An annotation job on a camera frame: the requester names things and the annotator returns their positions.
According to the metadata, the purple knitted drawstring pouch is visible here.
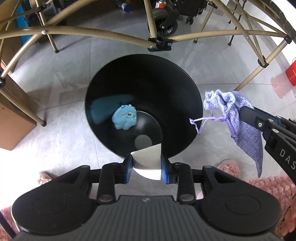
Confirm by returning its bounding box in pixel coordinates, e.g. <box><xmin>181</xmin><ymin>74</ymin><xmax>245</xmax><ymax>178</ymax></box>
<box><xmin>189</xmin><ymin>89</ymin><xmax>263</xmax><ymax>177</ymax></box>

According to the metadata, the white wedge foam piece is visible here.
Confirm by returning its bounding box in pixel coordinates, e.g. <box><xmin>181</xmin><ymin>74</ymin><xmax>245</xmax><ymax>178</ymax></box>
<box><xmin>131</xmin><ymin>144</ymin><xmax>162</xmax><ymax>181</ymax></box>

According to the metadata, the black round trash bin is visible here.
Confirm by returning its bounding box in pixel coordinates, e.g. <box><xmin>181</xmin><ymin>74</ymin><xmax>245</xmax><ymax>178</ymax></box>
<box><xmin>85</xmin><ymin>54</ymin><xmax>203</xmax><ymax>158</ymax></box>

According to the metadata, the pink fluffy rug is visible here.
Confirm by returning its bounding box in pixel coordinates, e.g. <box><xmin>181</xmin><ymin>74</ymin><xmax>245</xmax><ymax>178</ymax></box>
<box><xmin>0</xmin><ymin>175</ymin><xmax>296</xmax><ymax>239</ymax></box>

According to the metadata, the pink slipper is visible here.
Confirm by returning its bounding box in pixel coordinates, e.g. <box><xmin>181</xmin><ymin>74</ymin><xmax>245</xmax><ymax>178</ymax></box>
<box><xmin>217</xmin><ymin>159</ymin><xmax>241</xmax><ymax>178</ymax></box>

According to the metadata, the red bucket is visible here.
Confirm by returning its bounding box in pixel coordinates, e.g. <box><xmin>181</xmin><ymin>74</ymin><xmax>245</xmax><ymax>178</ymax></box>
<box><xmin>285</xmin><ymin>58</ymin><xmax>296</xmax><ymax>86</ymax></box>

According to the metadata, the blue plush toy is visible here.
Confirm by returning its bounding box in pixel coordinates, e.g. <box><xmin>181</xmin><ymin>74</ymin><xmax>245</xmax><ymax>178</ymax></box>
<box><xmin>112</xmin><ymin>104</ymin><xmax>137</xmax><ymax>131</ymax></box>

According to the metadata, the cardboard box green liner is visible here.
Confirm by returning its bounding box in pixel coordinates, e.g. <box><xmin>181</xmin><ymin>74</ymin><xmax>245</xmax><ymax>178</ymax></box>
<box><xmin>0</xmin><ymin>76</ymin><xmax>37</xmax><ymax>151</ymax></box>

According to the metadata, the black cart wheel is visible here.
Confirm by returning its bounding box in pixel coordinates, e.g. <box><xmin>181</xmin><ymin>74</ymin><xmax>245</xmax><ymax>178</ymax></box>
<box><xmin>152</xmin><ymin>8</ymin><xmax>178</xmax><ymax>37</ymax></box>

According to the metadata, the tan folding table frame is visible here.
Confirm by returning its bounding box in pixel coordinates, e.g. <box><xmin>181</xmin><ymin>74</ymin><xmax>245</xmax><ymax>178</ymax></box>
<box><xmin>10</xmin><ymin>1</ymin><xmax>295</xmax><ymax>128</ymax></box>

